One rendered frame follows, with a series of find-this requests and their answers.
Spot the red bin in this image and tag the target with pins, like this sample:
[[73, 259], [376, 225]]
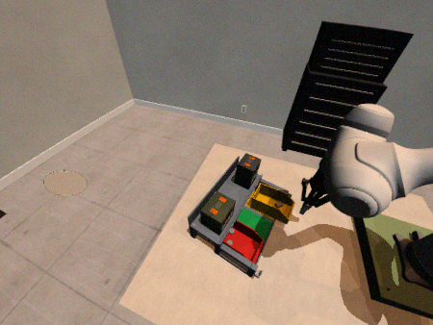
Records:
[[246, 240]]

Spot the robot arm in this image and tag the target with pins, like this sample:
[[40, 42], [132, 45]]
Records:
[[363, 174]]

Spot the yellow bin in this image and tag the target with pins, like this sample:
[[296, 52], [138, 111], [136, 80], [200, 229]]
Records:
[[264, 199]]

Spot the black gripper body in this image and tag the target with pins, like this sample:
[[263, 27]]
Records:
[[317, 180]]

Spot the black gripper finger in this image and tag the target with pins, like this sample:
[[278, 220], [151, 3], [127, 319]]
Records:
[[307, 200], [315, 201]]

